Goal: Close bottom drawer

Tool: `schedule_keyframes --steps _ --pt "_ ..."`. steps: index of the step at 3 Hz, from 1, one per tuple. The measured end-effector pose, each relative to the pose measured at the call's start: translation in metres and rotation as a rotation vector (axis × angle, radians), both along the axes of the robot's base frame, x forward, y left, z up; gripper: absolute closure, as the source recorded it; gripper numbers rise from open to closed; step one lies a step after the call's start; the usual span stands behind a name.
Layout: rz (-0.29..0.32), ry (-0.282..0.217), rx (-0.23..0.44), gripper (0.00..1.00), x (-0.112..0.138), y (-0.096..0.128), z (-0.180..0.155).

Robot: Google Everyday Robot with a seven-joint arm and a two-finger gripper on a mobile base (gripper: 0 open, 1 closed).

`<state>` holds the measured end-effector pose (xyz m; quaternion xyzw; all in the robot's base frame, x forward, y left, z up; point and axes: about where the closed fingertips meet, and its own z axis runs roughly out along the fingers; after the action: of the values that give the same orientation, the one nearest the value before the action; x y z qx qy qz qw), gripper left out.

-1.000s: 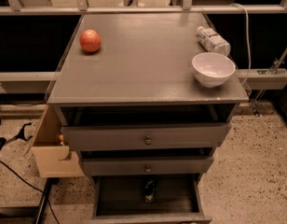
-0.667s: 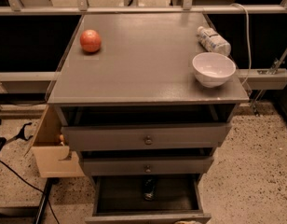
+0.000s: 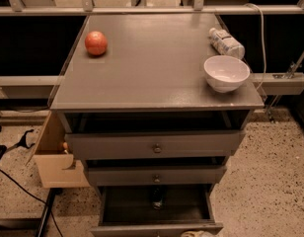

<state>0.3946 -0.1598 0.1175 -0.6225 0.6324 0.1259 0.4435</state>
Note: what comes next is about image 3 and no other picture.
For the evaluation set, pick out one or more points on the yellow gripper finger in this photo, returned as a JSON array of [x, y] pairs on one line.
[[198, 233]]

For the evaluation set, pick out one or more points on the grey bottom drawer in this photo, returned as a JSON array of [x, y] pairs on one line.
[[128, 212]]

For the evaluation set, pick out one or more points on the grey drawer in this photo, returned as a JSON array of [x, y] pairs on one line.
[[128, 212], [144, 176], [154, 145]]

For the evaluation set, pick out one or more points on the grey middle drawer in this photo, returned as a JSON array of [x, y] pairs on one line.
[[144, 176]]

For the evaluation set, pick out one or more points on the grey top drawer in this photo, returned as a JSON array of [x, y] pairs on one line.
[[154, 145]]

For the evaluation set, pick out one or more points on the grey wooden drawer cabinet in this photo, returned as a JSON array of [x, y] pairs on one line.
[[151, 80]]

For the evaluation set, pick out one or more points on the light wooden box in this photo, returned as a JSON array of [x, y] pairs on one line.
[[57, 167]]

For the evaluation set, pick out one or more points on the white bowl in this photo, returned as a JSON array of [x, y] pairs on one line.
[[225, 73]]

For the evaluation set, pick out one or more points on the clear plastic water bottle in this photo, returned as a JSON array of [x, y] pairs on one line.
[[225, 44]]

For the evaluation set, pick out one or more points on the black clamp tool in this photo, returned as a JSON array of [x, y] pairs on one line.
[[22, 142]]

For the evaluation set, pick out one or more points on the orange ball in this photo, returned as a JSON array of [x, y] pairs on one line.
[[96, 43]]

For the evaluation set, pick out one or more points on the metal railing frame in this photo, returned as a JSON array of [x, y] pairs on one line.
[[148, 7]]

